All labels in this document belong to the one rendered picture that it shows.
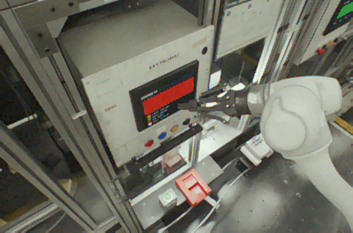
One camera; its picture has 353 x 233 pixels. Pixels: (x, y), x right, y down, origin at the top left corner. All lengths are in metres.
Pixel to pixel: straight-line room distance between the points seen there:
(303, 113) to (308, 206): 1.39
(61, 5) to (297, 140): 0.49
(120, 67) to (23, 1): 0.25
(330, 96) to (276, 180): 1.23
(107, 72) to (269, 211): 1.37
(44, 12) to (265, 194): 1.56
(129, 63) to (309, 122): 0.43
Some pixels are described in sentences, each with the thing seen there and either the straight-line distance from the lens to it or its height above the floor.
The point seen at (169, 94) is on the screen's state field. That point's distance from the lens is 0.78.
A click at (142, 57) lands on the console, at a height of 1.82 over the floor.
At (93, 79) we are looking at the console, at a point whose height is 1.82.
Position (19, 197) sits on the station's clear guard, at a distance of 0.94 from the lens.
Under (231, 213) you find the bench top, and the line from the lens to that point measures 1.65.
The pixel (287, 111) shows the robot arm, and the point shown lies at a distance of 0.46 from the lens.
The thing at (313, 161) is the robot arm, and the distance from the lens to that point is 0.55.
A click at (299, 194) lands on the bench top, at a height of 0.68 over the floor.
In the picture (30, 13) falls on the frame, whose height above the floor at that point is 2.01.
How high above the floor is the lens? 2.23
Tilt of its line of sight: 50 degrees down
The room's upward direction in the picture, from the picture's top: straight up
